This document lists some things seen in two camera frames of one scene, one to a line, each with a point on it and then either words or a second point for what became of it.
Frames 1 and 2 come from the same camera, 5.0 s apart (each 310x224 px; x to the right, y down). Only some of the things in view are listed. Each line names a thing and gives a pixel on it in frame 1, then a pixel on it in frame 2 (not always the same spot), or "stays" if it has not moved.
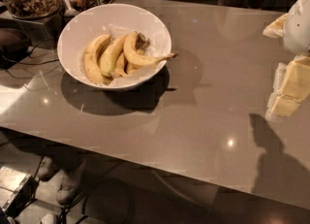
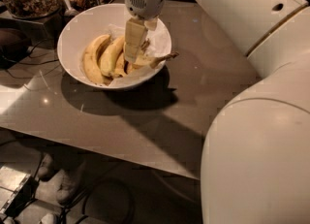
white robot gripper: (298, 27) → (145, 3)
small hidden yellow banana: (119, 67) stays
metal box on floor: (16, 188) stays
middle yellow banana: (109, 56) stays
